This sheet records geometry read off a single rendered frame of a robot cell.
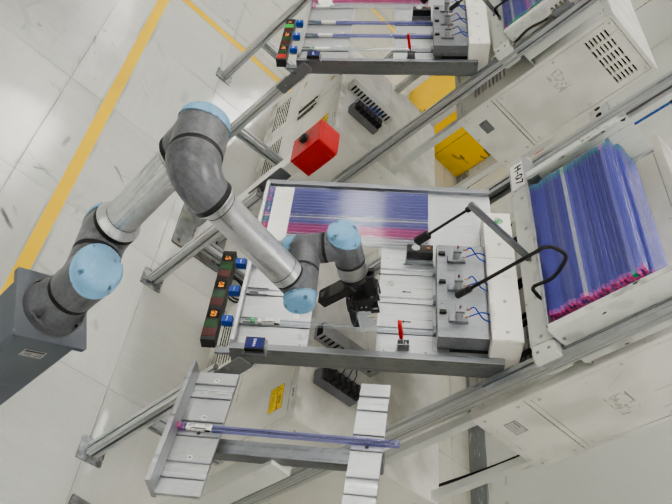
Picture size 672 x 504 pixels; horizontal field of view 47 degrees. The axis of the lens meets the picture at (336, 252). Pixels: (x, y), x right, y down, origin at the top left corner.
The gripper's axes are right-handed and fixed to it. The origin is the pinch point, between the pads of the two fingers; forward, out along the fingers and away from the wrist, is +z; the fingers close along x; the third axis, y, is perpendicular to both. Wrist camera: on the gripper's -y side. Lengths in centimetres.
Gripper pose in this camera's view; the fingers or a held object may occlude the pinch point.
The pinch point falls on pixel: (359, 326)
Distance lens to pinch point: 206.8
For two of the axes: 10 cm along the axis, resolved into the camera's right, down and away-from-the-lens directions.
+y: 9.8, -0.8, -1.9
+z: 1.9, 7.1, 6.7
